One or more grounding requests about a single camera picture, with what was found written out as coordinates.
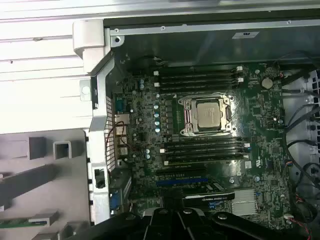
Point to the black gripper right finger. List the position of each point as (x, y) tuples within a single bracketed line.
[(192, 225)]

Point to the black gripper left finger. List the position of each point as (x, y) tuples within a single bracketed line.
[(163, 225)]

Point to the green RAM stick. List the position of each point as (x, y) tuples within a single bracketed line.
[(22, 223)]

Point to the black graphics card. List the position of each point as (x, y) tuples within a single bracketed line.
[(212, 196)]

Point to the blue expansion slot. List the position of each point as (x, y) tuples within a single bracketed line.
[(175, 183)]

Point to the blue VGA port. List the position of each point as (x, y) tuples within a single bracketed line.
[(115, 200)]

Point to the black expansion slot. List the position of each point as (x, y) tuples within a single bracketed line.
[(180, 172)]

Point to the silver finned heat sink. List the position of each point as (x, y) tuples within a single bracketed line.
[(244, 202)]

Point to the green motherboard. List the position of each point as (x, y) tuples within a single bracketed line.
[(262, 140)]

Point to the silver CPU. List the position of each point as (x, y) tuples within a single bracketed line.
[(209, 115)]

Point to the metal socket cover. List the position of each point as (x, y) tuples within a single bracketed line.
[(190, 112)]

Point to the grey parts rack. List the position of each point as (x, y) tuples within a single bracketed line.
[(50, 190)]

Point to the silver metal drive cage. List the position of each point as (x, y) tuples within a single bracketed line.
[(292, 120)]

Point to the round coin battery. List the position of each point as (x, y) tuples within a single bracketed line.
[(267, 82)]

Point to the black PC case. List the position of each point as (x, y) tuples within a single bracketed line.
[(175, 45)]

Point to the white sticker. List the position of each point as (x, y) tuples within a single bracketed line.
[(246, 35)]

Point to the grey plastic case latch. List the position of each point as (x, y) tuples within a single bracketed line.
[(90, 35)]

